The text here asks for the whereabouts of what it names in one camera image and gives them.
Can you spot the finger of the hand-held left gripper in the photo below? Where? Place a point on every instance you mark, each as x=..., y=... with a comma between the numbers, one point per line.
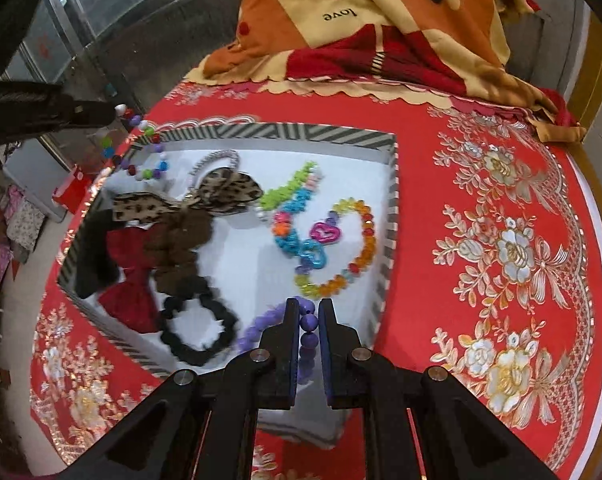
x=93, y=112

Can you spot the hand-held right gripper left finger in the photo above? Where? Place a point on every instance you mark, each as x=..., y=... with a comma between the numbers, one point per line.
x=294, y=365

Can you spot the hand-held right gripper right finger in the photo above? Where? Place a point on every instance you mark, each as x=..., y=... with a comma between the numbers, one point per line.
x=325, y=360

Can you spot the black scrunchie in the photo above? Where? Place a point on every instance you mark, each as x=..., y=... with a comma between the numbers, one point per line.
x=228, y=322

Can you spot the striped cardboard box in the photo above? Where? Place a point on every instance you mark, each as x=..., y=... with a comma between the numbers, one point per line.
x=241, y=270

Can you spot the silver rhinestone hair hoop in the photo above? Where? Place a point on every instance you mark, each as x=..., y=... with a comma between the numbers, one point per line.
x=221, y=152

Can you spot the brown scrunchie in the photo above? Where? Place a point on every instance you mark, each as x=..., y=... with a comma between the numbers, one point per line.
x=181, y=255

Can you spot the floral patterned cloth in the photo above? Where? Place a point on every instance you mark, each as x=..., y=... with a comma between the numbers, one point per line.
x=26, y=222

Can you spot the black fabric bow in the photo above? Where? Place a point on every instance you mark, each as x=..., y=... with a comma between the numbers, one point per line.
x=93, y=255

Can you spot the red fabric bow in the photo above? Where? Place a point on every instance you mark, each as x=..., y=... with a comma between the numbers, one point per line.
x=128, y=260

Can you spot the red embroidered tablecloth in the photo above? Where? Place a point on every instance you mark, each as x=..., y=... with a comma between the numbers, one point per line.
x=481, y=185

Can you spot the orange patterned blanket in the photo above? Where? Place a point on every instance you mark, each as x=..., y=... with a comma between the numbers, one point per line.
x=331, y=45

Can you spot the yellow wooden beam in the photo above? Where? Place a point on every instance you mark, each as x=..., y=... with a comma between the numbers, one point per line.
x=593, y=65

